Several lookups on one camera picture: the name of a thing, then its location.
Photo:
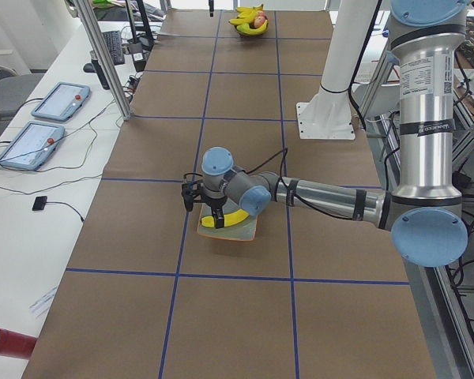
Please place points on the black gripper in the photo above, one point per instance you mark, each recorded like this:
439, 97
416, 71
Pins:
215, 201

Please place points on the yellow banana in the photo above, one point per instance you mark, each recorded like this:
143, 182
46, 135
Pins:
257, 27
246, 15
228, 220

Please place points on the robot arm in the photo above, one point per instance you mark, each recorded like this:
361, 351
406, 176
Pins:
423, 212

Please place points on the grey square plate orange rim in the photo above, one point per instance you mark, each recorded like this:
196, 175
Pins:
243, 231

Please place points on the woven fruit basket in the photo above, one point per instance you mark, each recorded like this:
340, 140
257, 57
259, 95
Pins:
247, 30

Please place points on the brown paper table mat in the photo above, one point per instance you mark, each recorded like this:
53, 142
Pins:
145, 296

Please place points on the small black puck device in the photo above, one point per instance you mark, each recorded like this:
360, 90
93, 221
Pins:
39, 203

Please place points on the upper teach pendant tablet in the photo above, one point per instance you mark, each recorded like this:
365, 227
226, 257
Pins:
62, 102

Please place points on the teach pendant tablet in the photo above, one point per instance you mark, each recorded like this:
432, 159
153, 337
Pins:
31, 148
62, 102

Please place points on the lower teach pendant tablet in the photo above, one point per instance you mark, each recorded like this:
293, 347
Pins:
31, 148

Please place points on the black bottle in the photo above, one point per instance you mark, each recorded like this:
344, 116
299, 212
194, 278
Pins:
98, 70

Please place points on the black keyboard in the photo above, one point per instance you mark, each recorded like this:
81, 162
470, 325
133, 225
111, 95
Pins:
113, 42

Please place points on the red cylinder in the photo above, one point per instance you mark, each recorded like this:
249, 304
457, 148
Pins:
16, 345

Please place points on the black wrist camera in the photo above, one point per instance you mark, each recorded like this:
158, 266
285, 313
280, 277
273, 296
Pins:
191, 194

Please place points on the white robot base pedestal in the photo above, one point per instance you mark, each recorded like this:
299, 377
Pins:
328, 115

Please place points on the aluminium frame post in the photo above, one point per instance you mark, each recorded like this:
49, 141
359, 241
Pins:
92, 28

